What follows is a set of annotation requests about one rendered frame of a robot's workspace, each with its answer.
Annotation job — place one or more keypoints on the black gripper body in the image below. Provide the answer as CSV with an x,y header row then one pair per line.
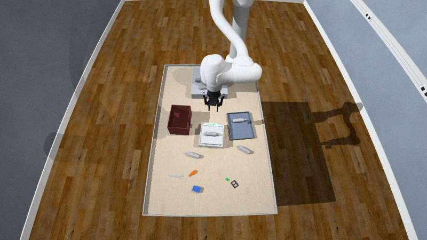
x,y
214,94

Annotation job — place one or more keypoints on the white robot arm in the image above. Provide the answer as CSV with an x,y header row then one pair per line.
x,y
238,66

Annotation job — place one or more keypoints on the white digital scale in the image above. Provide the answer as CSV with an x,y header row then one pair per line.
x,y
211,141

